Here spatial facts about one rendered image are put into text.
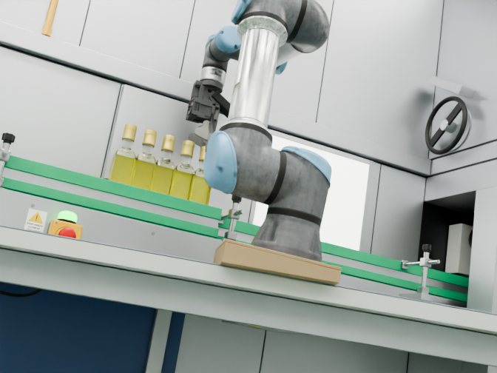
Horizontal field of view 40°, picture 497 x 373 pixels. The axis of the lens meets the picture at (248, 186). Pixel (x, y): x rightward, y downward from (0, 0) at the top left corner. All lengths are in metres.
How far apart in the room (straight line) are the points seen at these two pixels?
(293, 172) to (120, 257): 0.38
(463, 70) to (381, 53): 0.30
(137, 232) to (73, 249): 0.46
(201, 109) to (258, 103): 0.58
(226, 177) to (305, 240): 0.20
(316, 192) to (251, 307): 0.27
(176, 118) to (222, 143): 0.79
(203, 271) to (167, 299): 0.09
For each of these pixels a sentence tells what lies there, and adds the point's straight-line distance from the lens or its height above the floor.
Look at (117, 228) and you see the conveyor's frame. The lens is 1.74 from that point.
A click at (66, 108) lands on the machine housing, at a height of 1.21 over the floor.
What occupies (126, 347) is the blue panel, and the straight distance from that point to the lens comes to 1.75.
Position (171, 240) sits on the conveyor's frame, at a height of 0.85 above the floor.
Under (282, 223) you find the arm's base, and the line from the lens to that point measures 1.38.
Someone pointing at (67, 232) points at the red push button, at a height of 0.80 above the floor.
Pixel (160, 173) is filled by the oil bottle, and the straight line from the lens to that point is 1.92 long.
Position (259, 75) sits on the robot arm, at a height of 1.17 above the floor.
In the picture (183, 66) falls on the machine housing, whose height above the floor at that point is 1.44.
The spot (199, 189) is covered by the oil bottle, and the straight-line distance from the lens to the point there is 1.95.
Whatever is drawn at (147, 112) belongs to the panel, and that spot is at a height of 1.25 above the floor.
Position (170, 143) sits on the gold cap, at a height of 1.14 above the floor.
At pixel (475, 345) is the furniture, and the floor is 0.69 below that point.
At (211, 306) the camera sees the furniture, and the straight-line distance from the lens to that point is 1.34.
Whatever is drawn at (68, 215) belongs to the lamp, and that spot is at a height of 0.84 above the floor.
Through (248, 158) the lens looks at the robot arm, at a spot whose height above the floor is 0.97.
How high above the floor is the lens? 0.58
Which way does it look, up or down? 14 degrees up
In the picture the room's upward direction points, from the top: 9 degrees clockwise
